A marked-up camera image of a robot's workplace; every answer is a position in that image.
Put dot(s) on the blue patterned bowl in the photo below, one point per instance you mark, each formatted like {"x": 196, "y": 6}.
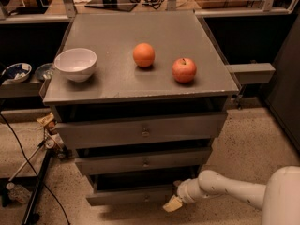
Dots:
{"x": 18, "y": 73}

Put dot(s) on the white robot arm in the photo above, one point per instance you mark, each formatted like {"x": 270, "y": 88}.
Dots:
{"x": 279, "y": 199}

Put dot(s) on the grey middle drawer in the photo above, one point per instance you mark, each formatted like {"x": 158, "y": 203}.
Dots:
{"x": 143, "y": 161}

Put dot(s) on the orange fruit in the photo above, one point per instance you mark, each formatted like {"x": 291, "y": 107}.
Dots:
{"x": 143, "y": 55}

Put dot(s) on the black monitor base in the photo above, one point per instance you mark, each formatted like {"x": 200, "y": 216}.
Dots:
{"x": 115, "y": 5}

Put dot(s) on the grey top drawer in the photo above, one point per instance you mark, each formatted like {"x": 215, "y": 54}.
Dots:
{"x": 168, "y": 128}

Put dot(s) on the clear plastic bottle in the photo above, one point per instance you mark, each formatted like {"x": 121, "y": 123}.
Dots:
{"x": 18, "y": 193}

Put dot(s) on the grey bottom drawer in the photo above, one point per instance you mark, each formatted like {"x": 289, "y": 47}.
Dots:
{"x": 137, "y": 187}

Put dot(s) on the black tripod stand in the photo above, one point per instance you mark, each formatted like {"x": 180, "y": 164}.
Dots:
{"x": 30, "y": 216}

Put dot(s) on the crumpled snack wrapper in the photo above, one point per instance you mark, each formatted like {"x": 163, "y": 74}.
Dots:
{"x": 48, "y": 122}

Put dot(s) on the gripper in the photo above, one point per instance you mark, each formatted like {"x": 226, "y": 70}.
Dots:
{"x": 184, "y": 192}

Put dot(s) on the white ceramic bowl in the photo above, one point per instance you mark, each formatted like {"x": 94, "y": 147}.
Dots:
{"x": 77, "y": 65}

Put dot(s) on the small dark bowl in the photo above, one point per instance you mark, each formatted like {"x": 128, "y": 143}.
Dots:
{"x": 44, "y": 72}

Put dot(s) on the grey drawer cabinet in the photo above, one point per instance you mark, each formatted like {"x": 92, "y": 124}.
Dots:
{"x": 120, "y": 89}

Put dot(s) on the grey side shelf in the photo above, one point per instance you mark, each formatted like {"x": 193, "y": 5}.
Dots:
{"x": 254, "y": 73}

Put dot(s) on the red apple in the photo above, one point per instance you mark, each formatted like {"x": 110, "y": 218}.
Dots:
{"x": 184, "y": 70}

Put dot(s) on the grey drawer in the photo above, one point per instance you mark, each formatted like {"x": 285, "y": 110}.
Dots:
{"x": 168, "y": 128}
{"x": 137, "y": 187}
{"x": 143, "y": 161}

